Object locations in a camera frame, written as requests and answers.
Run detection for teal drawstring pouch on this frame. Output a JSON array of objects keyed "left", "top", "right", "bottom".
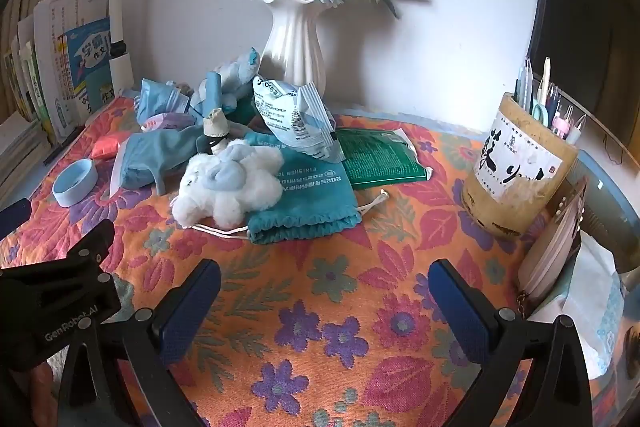
[{"left": 236, "top": 132, "right": 362, "bottom": 245}]

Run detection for white desk lamp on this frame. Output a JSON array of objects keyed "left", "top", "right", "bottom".
[{"left": 108, "top": 0, "right": 134, "bottom": 95}]

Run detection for white tissue packet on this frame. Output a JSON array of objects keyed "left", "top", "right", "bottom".
[{"left": 529, "top": 232, "right": 624, "bottom": 379}]

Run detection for blue fabric cloth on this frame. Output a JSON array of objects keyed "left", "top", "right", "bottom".
[{"left": 110, "top": 126, "right": 203, "bottom": 197}]

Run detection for floral orange table mat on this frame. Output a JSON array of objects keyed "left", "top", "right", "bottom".
[{"left": 1, "top": 124, "right": 548, "bottom": 426}]

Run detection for green packet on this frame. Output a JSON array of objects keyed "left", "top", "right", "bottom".
[{"left": 336, "top": 128, "right": 433, "bottom": 190}]

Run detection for blue cover book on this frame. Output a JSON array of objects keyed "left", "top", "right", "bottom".
[{"left": 64, "top": 17, "right": 114, "bottom": 124}]

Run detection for coral pink pouch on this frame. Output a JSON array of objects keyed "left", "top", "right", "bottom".
[{"left": 90, "top": 131, "right": 131, "bottom": 160}]

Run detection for bamboo pen holder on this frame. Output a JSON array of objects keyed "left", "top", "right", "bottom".
[{"left": 461, "top": 93, "right": 578, "bottom": 239}]

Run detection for pens in holder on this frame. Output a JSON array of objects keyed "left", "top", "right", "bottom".
[{"left": 512, "top": 56, "right": 587, "bottom": 145}]

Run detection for white blue tissue pack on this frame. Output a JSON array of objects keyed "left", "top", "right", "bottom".
[{"left": 253, "top": 75, "right": 345, "bottom": 164}]

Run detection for white ribbed ceramic vase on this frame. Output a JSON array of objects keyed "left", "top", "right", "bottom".
[{"left": 259, "top": 0, "right": 331, "bottom": 95}]

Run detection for white blue plush toy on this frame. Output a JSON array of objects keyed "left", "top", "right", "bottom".
[{"left": 170, "top": 140, "right": 284, "bottom": 231}]

